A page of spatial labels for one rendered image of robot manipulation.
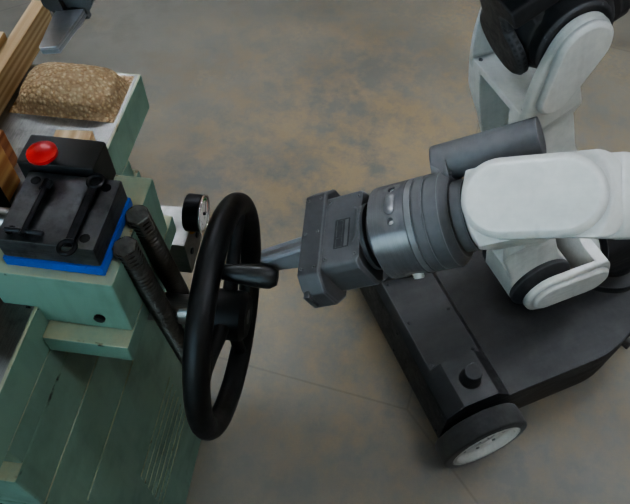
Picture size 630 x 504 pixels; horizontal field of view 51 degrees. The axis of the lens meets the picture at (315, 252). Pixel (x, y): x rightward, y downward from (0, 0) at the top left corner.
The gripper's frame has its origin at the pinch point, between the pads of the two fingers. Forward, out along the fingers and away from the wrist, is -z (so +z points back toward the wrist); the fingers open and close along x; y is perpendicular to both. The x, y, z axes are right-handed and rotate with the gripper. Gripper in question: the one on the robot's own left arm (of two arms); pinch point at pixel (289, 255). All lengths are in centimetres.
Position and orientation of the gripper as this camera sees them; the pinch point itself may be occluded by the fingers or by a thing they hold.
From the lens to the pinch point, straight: 67.7
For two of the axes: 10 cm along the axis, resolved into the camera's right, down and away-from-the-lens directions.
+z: 8.6, -1.9, -4.8
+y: -5.1, -4.8, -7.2
